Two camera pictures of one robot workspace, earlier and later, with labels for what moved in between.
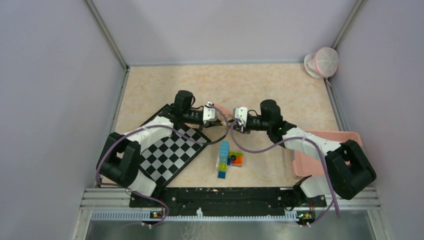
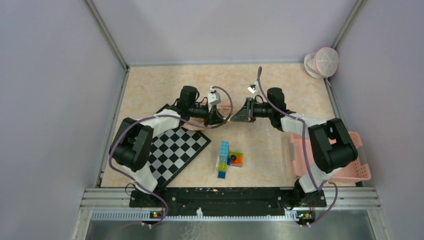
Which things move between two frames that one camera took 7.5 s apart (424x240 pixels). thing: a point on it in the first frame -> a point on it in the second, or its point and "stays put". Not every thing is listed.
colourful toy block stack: (227, 158) stays put
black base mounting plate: (227, 198) stays put
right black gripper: (247, 126) -> (246, 114)
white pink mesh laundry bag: (323, 64) stays put
